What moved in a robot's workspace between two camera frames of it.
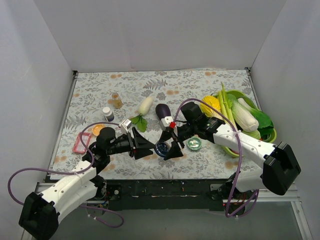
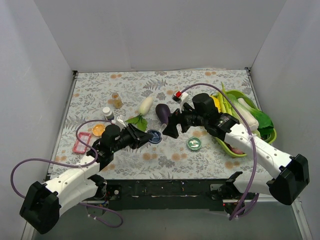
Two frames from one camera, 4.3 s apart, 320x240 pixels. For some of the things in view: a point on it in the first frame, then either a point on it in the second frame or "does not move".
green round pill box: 194,143 does not move
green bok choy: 265,125 does not move
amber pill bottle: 117,102 does not move
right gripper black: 176,136 -> 178,122
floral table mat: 147,101 does not move
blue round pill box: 161,148 -> 157,136
